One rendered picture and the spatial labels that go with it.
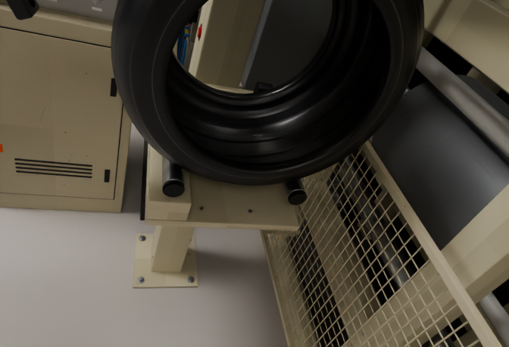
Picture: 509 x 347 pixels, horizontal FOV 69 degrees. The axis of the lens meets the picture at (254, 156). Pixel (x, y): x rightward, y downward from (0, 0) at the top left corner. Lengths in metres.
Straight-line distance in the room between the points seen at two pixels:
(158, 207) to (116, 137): 0.79
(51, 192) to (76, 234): 0.21
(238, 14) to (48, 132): 0.92
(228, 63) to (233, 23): 0.11
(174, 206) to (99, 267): 0.95
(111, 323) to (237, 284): 0.54
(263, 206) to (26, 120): 0.98
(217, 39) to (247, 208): 0.43
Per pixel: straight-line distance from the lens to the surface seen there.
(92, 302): 1.64
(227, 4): 0.96
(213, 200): 0.90
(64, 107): 1.51
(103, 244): 1.78
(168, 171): 0.77
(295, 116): 0.98
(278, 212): 0.94
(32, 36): 1.39
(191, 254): 1.77
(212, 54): 1.00
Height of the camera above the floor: 1.45
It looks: 37 degrees down
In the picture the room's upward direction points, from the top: 22 degrees clockwise
